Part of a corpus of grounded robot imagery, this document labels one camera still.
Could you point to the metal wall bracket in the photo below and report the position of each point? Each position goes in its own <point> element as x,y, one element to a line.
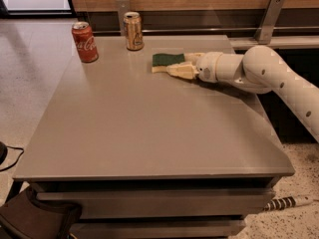
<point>123,7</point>
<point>265,30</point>

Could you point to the horizontal metal rail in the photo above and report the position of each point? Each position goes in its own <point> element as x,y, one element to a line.
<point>236,31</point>

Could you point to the right metal wall bracket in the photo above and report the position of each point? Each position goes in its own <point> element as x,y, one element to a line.
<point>265,30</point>

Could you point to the left metal wall bracket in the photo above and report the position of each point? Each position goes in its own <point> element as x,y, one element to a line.
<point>123,7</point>

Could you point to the green and yellow sponge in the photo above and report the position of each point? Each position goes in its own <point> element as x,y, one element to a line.
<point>162,60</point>

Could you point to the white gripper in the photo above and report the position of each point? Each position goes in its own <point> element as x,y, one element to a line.
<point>207,67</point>

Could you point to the gold beverage can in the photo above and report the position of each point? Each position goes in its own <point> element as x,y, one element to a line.
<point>133,31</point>

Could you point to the grey cabinet with drawers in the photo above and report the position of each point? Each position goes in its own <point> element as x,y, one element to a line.
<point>150,156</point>

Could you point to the red cola can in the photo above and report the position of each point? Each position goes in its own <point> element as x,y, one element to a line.
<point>85,42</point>

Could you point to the dark brown bag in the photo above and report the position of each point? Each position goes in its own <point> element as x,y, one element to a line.
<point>25,217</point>

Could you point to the white power strip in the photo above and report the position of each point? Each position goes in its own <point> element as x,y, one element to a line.
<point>288,202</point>

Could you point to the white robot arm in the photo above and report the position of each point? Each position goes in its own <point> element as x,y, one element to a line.
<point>260,70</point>

